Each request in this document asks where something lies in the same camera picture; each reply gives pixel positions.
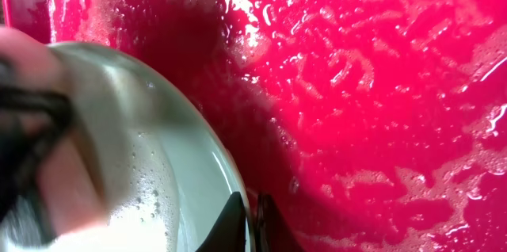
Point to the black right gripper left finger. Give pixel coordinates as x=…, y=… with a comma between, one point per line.
x=228, y=234

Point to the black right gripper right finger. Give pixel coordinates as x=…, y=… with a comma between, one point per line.
x=272, y=233

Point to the white plate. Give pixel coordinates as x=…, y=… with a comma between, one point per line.
x=162, y=174

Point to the green scrubbing sponge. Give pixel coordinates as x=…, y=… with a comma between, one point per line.
x=46, y=189

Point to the red plastic tray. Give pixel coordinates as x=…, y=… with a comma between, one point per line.
x=375, y=125

